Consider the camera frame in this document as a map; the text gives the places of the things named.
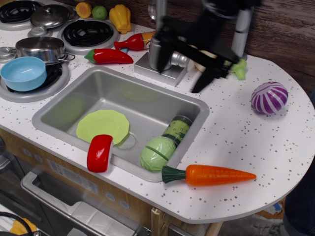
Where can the green toy apple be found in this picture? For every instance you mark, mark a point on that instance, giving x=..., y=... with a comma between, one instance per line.
x=99, y=12

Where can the light green toy plate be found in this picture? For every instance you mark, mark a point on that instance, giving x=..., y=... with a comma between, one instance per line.
x=103, y=122

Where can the grey stove knob left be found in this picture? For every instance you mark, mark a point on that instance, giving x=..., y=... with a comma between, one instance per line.
x=7, y=54

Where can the green toy broccoli piece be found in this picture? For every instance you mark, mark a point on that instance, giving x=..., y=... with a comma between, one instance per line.
x=239, y=69

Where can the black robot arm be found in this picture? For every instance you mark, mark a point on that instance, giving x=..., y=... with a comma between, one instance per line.
x=232, y=7

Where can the black stove burner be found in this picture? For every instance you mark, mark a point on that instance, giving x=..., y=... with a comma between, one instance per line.
x=16, y=15
x=82, y=36

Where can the grey stove knob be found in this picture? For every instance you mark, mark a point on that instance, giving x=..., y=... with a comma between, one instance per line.
x=39, y=32
x=7, y=54

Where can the red toy chili pepper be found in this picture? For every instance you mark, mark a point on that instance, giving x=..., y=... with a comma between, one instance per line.
x=108, y=56

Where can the silver oven door handle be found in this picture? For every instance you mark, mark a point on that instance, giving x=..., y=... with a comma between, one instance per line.
x=68, y=208

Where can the grey vertical post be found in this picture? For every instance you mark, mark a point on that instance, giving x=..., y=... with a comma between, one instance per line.
x=242, y=27

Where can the orange toy carrot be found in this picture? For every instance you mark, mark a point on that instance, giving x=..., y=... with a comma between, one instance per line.
x=203, y=175

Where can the steel pot lid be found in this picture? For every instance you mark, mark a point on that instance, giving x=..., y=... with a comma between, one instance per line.
x=52, y=16

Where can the green labelled toy can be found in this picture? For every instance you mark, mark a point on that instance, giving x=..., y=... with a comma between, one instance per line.
x=177, y=129

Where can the red toy ketchup bottle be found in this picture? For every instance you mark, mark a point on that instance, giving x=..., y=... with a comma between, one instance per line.
x=137, y=42

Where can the green toy cabbage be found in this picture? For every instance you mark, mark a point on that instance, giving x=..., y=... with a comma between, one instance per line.
x=156, y=153

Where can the red and white toy sushi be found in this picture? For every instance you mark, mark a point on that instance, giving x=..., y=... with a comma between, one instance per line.
x=99, y=153

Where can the black stove burner back left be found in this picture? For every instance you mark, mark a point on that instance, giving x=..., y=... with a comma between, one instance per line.
x=16, y=15

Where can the light blue toy bowl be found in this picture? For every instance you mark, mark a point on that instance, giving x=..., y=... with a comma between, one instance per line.
x=24, y=74

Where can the purple striped toy onion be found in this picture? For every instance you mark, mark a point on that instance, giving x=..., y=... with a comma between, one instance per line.
x=269, y=97

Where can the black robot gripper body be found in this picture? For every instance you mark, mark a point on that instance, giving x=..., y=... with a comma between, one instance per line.
x=204, y=34

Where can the grey toy sink basin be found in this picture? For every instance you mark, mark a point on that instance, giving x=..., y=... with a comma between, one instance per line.
x=148, y=108

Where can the grey stove knob upper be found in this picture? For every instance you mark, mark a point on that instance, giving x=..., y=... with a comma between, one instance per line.
x=39, y=32

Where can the stove burner front left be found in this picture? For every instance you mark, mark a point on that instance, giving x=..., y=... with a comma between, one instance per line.
x=58, y=76

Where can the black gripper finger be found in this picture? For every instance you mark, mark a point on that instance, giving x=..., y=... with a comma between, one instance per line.
x=165, y=53
x=208, y=76

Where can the yellow toy bell pepper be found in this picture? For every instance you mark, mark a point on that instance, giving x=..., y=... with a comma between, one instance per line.
x=120, y=17

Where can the yellow object bottom left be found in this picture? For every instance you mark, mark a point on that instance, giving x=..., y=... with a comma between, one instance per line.
x=19, y=229

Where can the cream toy bottle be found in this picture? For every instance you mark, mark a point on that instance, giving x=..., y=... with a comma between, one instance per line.
x=200, y=67

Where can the steel toy pot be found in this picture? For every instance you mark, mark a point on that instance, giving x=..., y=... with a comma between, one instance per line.
x=50, y=50

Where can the black stove burner back right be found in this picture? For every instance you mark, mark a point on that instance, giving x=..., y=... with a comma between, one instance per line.
x=82, y=36

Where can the silver toy faucet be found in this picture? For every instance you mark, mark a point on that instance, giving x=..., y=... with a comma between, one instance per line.
x=176, y=66

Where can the orange toy pumpkin slice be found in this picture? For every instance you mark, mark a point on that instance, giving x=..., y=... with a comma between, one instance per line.
x=84, y=10

